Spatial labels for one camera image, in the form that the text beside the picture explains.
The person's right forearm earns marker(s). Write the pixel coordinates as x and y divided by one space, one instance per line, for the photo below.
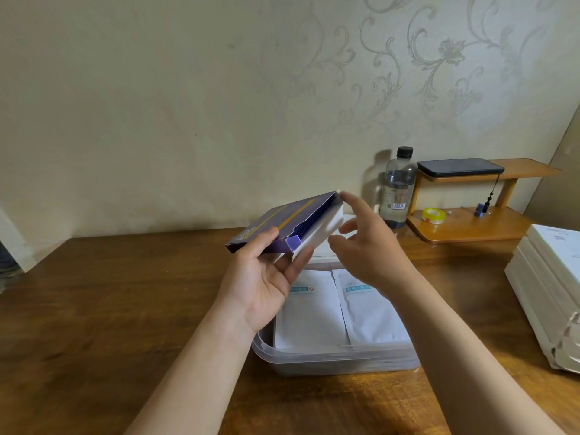
457 357

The white paper packet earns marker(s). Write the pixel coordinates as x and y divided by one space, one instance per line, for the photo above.
310 319
374 319

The purple cardboard box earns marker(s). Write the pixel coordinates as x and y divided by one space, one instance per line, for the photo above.
290 219

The person's right thumb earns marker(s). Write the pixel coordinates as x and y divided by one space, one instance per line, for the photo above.
342 249

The yellow tape roll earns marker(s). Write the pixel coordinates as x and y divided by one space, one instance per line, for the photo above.
434 216

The stack of white boxes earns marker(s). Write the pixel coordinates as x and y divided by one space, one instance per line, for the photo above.
548 289

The person's right hand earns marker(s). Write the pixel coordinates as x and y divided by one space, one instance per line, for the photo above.
376 253

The clear plastic water bottle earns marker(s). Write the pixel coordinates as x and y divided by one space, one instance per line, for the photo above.
398 190

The wooden desk shelf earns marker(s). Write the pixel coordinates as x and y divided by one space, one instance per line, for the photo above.
462 226

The blue plug adapter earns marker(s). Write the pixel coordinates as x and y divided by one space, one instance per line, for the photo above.
481 210

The clear plastic container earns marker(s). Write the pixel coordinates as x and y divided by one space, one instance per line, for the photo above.
335 362

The person's left hand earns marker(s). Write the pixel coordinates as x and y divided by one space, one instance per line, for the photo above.
251 289

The black phone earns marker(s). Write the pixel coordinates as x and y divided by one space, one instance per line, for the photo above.
460 168

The person's left forearm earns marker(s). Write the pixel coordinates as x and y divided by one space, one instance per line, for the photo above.
195 380

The person's left thumb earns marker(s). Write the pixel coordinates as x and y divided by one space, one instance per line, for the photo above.
263 244

